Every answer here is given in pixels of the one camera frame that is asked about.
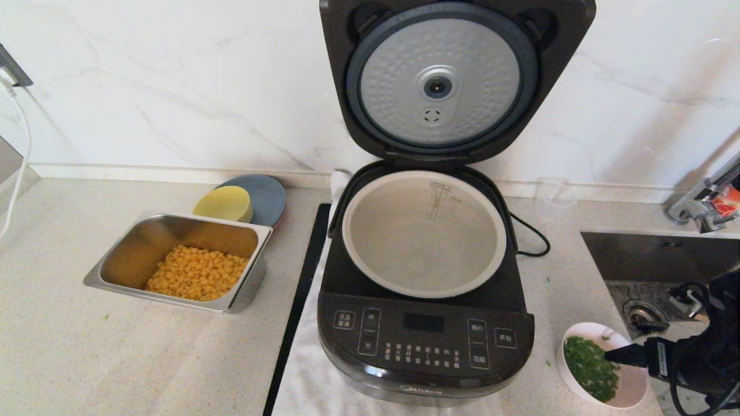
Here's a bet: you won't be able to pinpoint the white bowl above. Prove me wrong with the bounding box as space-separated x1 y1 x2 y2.
556 321 649 410

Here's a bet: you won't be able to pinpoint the orange red item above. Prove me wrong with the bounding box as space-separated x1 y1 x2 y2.
714 188 740 219

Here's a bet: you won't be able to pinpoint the white cable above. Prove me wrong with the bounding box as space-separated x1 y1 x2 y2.
0 69 33 240

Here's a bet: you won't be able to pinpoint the yellow corn kernels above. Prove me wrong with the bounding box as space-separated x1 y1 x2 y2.
146 244 250 302

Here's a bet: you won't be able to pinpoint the white towel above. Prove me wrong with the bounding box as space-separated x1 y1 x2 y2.
272 169 505 416

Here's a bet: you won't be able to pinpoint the yellow bowl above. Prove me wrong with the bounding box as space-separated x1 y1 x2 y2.
193 185 254 224

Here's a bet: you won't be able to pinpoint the clear measuring cup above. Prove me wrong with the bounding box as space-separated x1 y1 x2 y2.
535 178 579 223

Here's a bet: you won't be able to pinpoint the black rice cooker lid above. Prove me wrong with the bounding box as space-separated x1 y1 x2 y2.
319 0 597 166

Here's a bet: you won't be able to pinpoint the metal sink drain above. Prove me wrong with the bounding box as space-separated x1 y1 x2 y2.
621 299 670 336

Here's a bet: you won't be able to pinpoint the black strip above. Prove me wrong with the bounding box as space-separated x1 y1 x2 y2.
263 203 332 416

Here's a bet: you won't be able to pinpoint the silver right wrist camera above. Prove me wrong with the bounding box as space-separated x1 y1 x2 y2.
671 282 705 318

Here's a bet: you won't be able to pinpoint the white cloth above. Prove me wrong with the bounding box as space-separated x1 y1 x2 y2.
633 321 717 416

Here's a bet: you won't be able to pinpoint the black rice cooker body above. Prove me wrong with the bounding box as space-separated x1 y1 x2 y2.
316 162 535 408

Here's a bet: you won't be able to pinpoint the chopped green scallions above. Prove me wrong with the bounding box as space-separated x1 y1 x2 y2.
563 336 621 403

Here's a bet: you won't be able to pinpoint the stainless steel tray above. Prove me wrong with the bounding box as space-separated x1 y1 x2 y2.
83 212 273 314

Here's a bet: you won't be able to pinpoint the blue plate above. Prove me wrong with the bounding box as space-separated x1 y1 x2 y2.
215 174 287 228

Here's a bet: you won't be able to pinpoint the black power cord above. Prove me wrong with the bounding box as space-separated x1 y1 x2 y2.
512 214 550 258

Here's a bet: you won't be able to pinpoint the grey inner pot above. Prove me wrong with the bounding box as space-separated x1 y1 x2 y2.
341 170 508 300

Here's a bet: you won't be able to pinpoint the chrome faucet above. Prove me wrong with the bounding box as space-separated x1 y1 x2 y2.
664 153 740 233

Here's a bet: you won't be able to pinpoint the dark wall socket plate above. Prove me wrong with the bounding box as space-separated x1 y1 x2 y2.
0 43 34 88

